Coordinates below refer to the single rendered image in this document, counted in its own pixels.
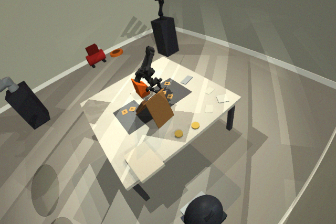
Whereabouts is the yellow round disc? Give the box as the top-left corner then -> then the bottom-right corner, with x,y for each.
175,130 -> 183,137
192,122 -> 200,129

